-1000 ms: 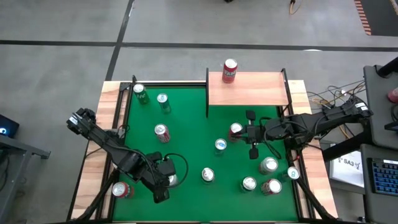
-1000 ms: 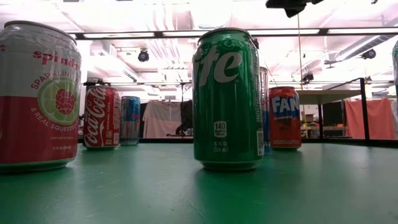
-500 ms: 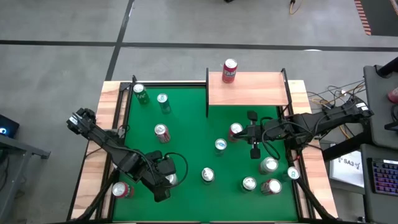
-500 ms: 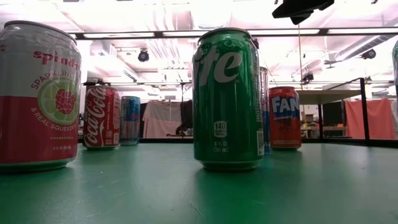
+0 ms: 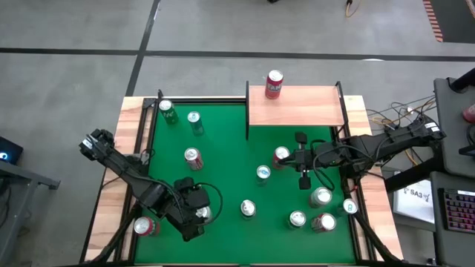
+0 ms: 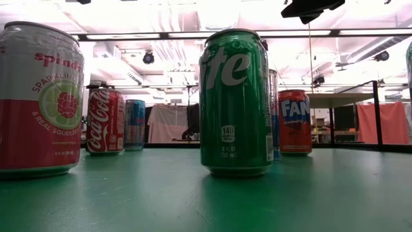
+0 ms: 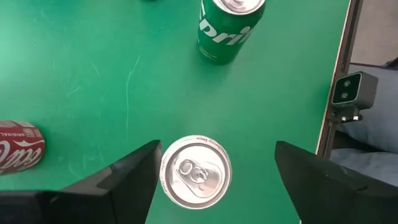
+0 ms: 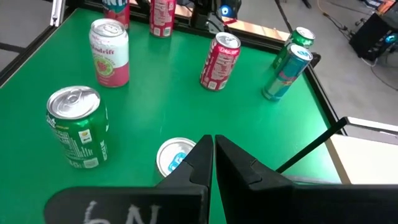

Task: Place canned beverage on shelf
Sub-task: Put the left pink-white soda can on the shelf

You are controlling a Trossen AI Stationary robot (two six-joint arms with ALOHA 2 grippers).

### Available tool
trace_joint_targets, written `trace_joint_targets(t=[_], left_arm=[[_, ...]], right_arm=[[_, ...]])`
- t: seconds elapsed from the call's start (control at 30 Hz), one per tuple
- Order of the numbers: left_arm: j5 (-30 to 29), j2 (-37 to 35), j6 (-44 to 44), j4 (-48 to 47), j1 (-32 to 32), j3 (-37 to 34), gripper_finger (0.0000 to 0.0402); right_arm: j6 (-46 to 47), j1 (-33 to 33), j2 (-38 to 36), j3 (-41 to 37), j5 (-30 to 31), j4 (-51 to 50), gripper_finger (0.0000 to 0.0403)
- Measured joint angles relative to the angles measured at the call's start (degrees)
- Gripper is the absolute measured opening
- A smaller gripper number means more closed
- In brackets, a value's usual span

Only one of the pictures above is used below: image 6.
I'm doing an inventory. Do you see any slim Red Bull can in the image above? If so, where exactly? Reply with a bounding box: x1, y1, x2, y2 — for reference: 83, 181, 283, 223
268, 68, 281, 161
124, 99, 146, 151

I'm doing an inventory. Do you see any red Fanta can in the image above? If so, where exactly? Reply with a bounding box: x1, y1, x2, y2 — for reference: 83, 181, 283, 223
277, 89, 313, 157

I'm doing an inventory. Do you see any red Coca-Cola can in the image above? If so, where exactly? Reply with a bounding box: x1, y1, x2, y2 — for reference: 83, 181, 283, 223
85, 88, 126, 157

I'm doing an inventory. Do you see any black screen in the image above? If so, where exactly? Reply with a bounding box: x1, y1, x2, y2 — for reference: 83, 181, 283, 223
333, 105, 357, 131

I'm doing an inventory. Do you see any red fabric cover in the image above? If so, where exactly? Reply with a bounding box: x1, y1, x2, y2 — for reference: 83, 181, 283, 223
356, 101, 411, 145

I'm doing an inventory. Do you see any black overhead light bar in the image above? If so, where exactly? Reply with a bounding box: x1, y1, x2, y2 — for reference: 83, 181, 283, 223
69, 29, 412, 43

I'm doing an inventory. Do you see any black cloth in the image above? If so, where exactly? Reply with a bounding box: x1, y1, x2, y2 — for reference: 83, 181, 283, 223
186, 102, 201, 141

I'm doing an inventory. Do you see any white cloth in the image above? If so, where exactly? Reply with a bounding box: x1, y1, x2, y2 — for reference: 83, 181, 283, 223
147, 103, 191, 144

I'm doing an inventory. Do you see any green table mat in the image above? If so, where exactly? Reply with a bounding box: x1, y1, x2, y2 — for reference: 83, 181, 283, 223
0, 147, 412, 232

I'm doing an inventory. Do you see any wooden shelf with black frame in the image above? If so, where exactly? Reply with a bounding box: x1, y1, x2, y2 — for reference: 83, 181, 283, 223
305, 79, 384, 146

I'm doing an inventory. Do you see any black metal table frame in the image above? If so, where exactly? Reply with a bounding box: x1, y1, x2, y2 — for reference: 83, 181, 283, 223
80, 142, 412, 154

